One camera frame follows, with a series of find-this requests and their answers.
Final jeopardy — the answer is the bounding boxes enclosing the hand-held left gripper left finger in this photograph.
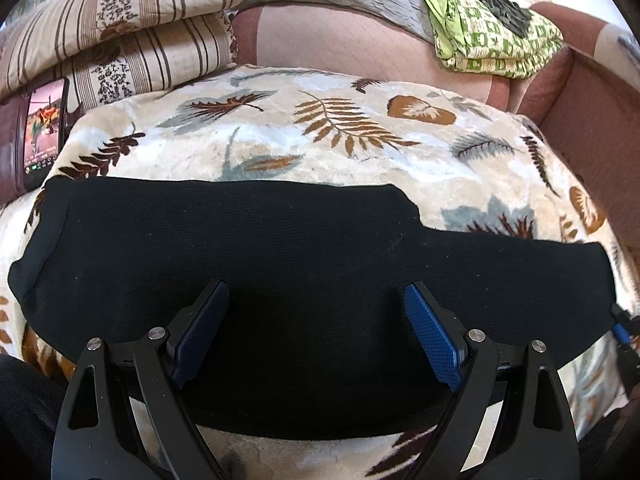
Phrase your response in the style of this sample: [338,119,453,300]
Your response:
[50,279,232,480]

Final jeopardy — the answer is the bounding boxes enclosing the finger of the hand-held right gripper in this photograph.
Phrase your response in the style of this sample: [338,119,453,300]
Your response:
[610,303,640,348]

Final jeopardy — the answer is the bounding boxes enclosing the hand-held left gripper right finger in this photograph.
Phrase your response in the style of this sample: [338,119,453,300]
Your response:
[404,282,584,480]

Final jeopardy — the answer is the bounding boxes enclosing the black pants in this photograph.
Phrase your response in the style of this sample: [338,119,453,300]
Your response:
[7,177,618,441]

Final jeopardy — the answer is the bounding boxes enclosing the leaf print plush blanket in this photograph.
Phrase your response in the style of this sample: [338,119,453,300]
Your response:
[0,65,636,480]

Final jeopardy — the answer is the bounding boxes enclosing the black smartphone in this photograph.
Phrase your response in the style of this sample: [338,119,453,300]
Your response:
[17,77,71,193]

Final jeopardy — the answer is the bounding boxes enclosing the striped floral beige pillow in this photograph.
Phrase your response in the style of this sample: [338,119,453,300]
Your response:
[0,0,253,98]
[65,12,239,111]

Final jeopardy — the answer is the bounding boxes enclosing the green patterned cloth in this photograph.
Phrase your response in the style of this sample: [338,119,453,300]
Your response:
[397,0,566,81]

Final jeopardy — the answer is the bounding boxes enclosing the pink quilted bed sheet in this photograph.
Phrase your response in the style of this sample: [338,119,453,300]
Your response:
[232,5,511,111]

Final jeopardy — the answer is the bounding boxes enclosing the dark grey knitted cloth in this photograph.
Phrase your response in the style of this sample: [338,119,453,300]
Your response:
[440,0,533,38]

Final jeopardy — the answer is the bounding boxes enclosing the reddish brown sofa frame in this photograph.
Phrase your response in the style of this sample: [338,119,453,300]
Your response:
[510,2,640,311]

